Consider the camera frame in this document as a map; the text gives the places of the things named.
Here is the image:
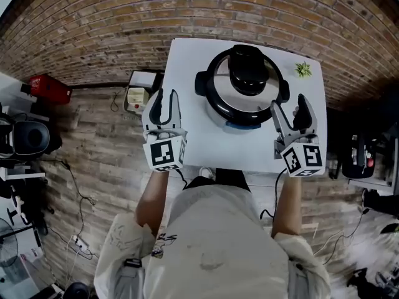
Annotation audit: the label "person's left forearm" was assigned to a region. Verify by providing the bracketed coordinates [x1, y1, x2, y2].
[135, 169, 171, 233]

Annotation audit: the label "person's right forearm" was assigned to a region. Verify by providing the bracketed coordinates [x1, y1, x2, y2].
[271, 176, 302, 238]

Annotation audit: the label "white power strip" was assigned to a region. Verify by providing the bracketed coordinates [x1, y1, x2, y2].
[71, 234, 90, 251]

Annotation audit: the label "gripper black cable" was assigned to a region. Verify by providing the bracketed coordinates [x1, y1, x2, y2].
[174, 168, 188, 189]
[260, 168, 287, 221]

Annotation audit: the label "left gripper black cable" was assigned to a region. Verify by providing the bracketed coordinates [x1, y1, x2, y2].
[174, 168, 188, 189]

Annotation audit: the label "red plastic crate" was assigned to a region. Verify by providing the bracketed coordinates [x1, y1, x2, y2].
[29, 74, 73, 105]

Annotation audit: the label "black steel pressure cooker lid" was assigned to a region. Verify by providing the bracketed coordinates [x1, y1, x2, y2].
[204, 44, 281, 127]

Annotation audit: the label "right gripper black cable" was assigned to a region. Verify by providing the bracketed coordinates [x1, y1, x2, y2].
[260, 168, 287, 221]

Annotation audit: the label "small green potted plant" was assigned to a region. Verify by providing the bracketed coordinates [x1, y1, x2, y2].
[294, 61, 312, 79]

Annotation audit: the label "black standing fan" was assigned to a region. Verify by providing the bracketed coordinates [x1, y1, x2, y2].
[0, 218, 19, 267]

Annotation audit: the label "black cluttered chair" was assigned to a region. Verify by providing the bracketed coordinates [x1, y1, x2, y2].
[341, 132, 380, 180]

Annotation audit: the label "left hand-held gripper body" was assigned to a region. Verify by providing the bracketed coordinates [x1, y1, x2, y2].
[142, 128, 188, 173]

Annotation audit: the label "person's black shorts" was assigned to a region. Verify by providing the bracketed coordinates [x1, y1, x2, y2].
[183, 168, 252, 192]

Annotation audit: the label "electric pressure cooker base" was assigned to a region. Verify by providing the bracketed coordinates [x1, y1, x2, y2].
[195, 70, 291, 135]

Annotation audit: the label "person's beige shirt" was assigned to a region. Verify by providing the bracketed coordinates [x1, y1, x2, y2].
[93, 185, 331, 299]

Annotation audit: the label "cream box with red button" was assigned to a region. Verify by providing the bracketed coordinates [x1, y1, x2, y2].
[127, 87, 146, 112]

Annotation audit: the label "white drawer cabinet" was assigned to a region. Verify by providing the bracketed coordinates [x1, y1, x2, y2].
[123, 69, 165, 121]

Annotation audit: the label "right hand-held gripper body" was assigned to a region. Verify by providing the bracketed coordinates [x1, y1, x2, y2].
[273, 132, 324, 178]

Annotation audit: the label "black padded swivel chair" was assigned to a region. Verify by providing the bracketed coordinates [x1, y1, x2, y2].
[11, 120, 63, 160]

